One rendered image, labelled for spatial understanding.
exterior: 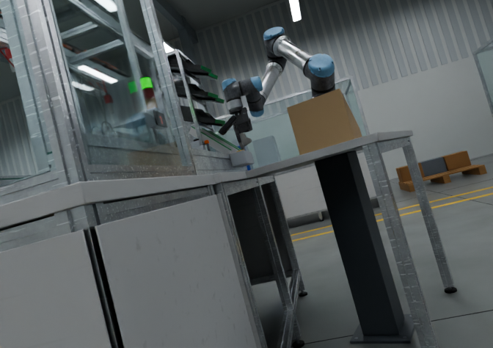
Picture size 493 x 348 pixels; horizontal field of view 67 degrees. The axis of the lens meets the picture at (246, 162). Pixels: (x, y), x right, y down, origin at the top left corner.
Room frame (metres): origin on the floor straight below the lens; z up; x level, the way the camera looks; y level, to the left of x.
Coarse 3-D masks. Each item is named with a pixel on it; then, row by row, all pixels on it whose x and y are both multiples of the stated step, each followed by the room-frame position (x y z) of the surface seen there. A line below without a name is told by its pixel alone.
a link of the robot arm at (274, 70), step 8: (272, 64) 2.04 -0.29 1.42; (280, 64) 2.04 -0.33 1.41; (272, 72) 2.00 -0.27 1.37; (280, 72) 2.06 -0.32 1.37; (264, 80) 1.97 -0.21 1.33; (272, 80) 1.98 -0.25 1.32; (264, 88) 1.93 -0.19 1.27; (264, 96) 1.91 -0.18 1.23; (248, 104) 1.88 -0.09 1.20; (256, 104) 1.86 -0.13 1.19; (256, 112) 1.89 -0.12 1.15
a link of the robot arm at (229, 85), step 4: (224, 80) 1.79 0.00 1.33; (228, 80) 1.78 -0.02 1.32; (232, 80) 1.78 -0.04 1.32; (224, 84) 1.78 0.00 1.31; (228, 84) 1.78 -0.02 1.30; (232, 84) 1.78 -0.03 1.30; (236, 84) 1.78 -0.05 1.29; (224, 88) 1.79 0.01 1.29; (228, 88) 1.78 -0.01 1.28; (232, 88) 1.78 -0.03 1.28; (236, 88) 1.78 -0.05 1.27; (224, 92) 1.79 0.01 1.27; (228, 92) 1.78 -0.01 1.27; (232, 92) 1.78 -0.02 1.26; (236, 92) 1.78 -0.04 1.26; (240, 92) 1.78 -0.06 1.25; (224, 96) 1.81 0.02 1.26; (228, 96) 1.78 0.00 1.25; (232, 96) 1.78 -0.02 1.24; (236, 96) 1.78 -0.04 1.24; (240, 96) 1.81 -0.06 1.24; (228, 100) 1.79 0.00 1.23; (232, 100) 1.81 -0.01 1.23
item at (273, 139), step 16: (304, 96) 5.64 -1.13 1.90; (352, 96) 5.51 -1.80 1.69; (272, 112) 5.74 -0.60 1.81; (352, 112) 5.52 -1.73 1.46; (256, 128) 5.80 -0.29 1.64; (272, 128) 5.75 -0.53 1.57; (288, 128) 5.71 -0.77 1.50; (256, 144) 5.81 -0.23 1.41; (272, 144) 5.77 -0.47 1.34; (288, 144) 5.72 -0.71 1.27; (256, 160) 5.83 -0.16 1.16; (272, 160) 5.78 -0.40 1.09
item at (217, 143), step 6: (192, 126) 2.11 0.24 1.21; (192, 132) 2.11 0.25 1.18; (204, 132) 2.23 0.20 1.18; (210, 132) 2.21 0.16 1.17; (204, 138) 2.09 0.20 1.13; (210, 138) 2.08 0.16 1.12; (216, 138) 2.20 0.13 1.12; (210, 144) 2.08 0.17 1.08; (216, 144) 2.07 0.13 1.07; (222, 144) 2.19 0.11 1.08; (228, 144) 2.18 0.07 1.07; (222, 150) 2.06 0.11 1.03; (228, 150) 2.05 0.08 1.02; (234, 150) 2.17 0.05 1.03
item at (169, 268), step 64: (64, 192) 0.47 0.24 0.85; (128, 192) 0.58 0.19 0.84; (192, 192) 0.91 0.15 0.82; (0, 256) 0.50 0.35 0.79; (64, 256) 0.48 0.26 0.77; (128, 256) 0.54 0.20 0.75; (192, 256) 0.78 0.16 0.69; (0, 320) 0.50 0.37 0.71; (64, 320) 0.48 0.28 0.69; (128, 320) 0.50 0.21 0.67; (192, 320) 0.70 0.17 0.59
